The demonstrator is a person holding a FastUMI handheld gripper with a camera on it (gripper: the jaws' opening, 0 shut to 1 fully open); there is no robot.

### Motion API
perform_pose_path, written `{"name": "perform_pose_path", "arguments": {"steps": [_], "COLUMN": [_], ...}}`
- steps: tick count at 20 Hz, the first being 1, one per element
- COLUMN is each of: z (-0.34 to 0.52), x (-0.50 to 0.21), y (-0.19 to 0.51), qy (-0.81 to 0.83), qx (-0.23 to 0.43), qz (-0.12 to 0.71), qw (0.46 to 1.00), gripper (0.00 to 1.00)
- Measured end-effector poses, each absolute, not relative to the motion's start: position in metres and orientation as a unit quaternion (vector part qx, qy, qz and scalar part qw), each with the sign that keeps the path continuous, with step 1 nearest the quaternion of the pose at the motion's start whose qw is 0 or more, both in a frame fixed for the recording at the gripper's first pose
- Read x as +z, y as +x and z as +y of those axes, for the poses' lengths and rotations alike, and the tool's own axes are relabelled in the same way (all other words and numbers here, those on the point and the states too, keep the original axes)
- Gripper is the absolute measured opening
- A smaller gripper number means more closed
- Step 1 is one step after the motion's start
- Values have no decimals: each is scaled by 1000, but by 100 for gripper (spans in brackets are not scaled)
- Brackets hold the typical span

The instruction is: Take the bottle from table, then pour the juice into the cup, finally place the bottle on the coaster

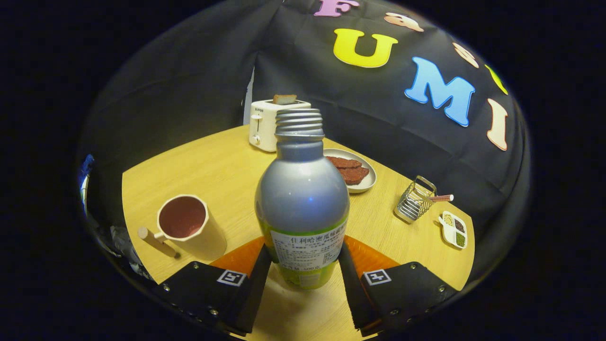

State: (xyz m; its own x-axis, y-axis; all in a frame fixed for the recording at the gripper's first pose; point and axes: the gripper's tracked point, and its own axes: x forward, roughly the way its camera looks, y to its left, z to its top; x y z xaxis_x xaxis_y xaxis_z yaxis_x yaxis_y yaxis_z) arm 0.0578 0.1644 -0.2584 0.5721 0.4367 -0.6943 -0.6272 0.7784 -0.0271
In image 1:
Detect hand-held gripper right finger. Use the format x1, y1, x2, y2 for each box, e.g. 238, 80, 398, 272
337, 236, 459, 338

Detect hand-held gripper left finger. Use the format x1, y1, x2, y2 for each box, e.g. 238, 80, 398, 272
151, 237, 272, 337

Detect beige cup with wooden handle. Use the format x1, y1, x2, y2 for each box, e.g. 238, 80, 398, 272
138, 194, 228, 261

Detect silver juice bottle green label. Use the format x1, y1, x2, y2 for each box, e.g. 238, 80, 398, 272
255, 108, 350, 290

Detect white round plate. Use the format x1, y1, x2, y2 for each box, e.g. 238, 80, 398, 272
323, 148, 377, 194

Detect white divided condiment dish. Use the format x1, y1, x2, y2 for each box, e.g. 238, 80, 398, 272
438, 211, 469, 250

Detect brown bread slice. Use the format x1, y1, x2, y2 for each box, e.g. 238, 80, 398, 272
327, 156, 363, 170
338, 167, 370, 186

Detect wooden table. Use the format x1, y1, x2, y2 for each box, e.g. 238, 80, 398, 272
122, 125, 475, 341

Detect cream toaster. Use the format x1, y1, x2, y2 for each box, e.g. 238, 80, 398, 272
249, 99, 312, 153

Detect metal wire holder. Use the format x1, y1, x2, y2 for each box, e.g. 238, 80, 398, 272
394, 176, 437, 224

